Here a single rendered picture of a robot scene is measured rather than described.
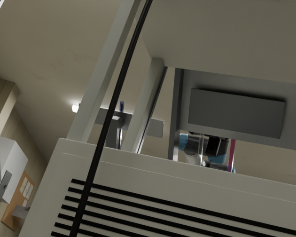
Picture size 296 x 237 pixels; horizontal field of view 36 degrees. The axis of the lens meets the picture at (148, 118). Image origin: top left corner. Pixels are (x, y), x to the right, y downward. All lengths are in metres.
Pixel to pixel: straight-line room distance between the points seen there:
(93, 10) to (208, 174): 3.92
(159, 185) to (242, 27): 0.45
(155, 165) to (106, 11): 3.81
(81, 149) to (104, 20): 3.88
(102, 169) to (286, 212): 0.31
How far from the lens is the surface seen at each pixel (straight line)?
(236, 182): 0.77
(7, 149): 7.55
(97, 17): 4.69
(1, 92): 6.91
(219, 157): 1.98
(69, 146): 0.86
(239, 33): 1.09
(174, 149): 1.60
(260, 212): 0.75
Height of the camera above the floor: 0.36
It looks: 23 degrees up
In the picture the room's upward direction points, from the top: 18 degrees clockwise
